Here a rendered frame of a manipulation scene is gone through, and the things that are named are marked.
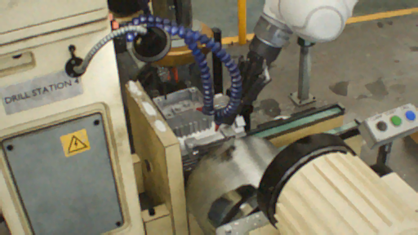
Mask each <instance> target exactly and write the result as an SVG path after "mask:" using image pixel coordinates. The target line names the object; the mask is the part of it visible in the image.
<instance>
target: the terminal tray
mask: <svg viewBox="0 0 418 235"><path fill-rule="evenodd" d="M186 100H187V101H186ZM182 101H183V104H182ZM180 102H181V104H180ZM190 102H191V103H190ZM193 102H194V105H195V106H193ZM195 102H196V104H195ZM203 102H204V96H203V95H202V94H201V93H200V91H199V90H198V89H197V87H190V88H189V89H186V90H183V91H177V92H175V93H172V94H170V95H167V100H165V96H164V95H163V96H160V97H158V98H155V99H153V103H154V105H156V106H155V107H156V108H158V111H159V112H160V114H161V115H162V117H163V118H164V119H165V122H166V121H167V123H169V124H168V126H169V127H170V128H171V129H172V132H173V133H174V134H175V135H176V137H177V136H178V137H180V138H181V139H183V136H185V137H188V135H193V133H195V134H197V132H198V131H199V133H201V132H202V130H204V131H206V130H207V129H208V130H210V129H211V127H212V121H211V119H212V116H207V115H203V113H201V112H200V111H197V110H196V108H197V107H200V106H201V107H203V106H204V103H203ZM168 105H170V106H168ZM173 105H174V106H173ZM166 109H167V110H166ZM168 109H169V111H168Z"/></svg>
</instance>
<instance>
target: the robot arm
mask: <svg viewBox="0 0 418 235"><path fill-rule="evenodd" d="M357 1H358V0H266V1H265V7H264V8H263V11H262V13H260V18H259V19H258V20H257V23H256V25H255V28H254V32H255V34H254V36H253V38H252V39H251V42H250V44H249V45H248V49H249V52H248V53H247V54H246V55H242V54H240V55H239V57H238V70H239V71H240V76H241V78H242V81H241V82H242V86H241V88H242V91H241V93H242V96H241V97H240V98H241V100H240V102H239V106H238V108H237V109H236V110H235V112H234V113H232V115H231V116H228V117H227V118H226V119H223V120H224V122H223V124H225V125H229V126H232V125H233V123H234V122H235V119H236V117H237V116H238V115H239V113H240V111H241V110H242V107H243V105H251V104H252V103H253V101H254V100H255V99H256V97H257V96H258V95H259V94H260V92H261V91H262V90H263V88H264V87H265V86H266V85H267V84H268V83H269V82H271V81H272V78H271V77H270V76H269V73H268V71H269V66H270V65H271V63H272V62H273V61H275V60H276V59H277V58H278V55H279V53H280V51H281V50H282V47H286V46H287V44H288V43H289V41H290V39H291V36H292V34H293V33H296V35H298V36H299V37H302V38H303V39H304V40H305V41H309V42H315V43H324V42H330V41H331V40H335V38H337V37H338V36H339V35H340V34H341V32H342V30H343V28H344V27H345V23H346V20H347V19H348V18H349V17H351V15H352V11H353V7H354V5H355V3H356V2H357Z"/></svg>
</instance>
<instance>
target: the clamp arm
mask: <svg viewBox="0 0 418 235"><path fill-rule="evenodd" d="M211 31H212V32H213V38H214V42H218V43H220V46H221V47H222V41H221V30H220V29H219V28H217V27H215V28H211ZM212 68H213V83H212V85H213V87H214V95H219V94H222V95H223V94H224V83H223V63H222V62H221V60H220V57H217V56H216V53H212Z"/></svg>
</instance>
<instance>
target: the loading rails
mask: <svg viewBox="0 0 418 235"><path fill-rule="evenodd" d="M344 114H345V106H343V105H342V104H341V103H338V102H335V103H332V104H329V105H327V106H322V107H320V108H317V109H312V110H310V111H308V112H305V113H300V114H298V115H295V116H291V117H288V118H286V119H282V120H280V121H276V122H271V123H270V124H267V125H265V126H259V127H257V128H255V129H253V130H249V131H245V133H246V136H256V137H262V138H264V139H266V140H269V142H271V143H272V144H273V145H274V146H275V147H276V149H277V150H279V152H280V151H281V150H283V149H284V148H285V147H287V146H288V145H289V144H290V143H293V142H294V141H296V140H298V139H301V138H302V137H305V136H307V135H312V134H314V133H319V132H329V133H332V134H334V135H337V136H339V137H340V138H341V139H342V140H343V141H344V142H345V143H346V144H347V145H348V146H349V147H350V148H351V149H352V150H353V151H354V152H355V153H356V154H357V156H358V157H360V153H361V148H362V135H361V133H360V131H359V129H358V128H359V126H360V125H361V124H362V121H361V120H359V119H358V118H357V117H356V118H355V119H354V122H350V123H348V124H346V125H343V121H344Z"/></svg>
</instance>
